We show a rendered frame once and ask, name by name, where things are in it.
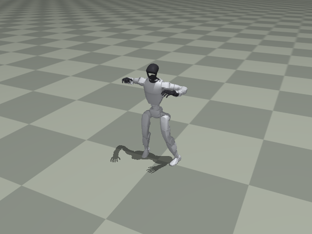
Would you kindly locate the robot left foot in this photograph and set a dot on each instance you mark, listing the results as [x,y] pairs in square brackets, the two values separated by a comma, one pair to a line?
[175,161]

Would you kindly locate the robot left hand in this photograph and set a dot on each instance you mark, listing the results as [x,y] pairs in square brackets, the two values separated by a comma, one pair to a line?
[169,92]

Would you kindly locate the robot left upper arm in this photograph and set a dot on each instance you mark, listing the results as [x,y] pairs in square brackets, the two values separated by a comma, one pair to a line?
[170,86]

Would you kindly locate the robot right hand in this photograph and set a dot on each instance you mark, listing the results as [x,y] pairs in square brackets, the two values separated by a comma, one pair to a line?
[126,80]

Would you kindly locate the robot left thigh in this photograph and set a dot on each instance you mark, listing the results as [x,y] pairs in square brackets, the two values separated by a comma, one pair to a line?
[165,127]

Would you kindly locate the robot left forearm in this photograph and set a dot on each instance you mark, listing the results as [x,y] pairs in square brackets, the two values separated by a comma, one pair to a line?
[181,91]

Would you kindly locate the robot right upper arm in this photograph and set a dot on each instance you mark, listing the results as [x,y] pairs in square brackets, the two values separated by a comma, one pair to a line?
[139,81]

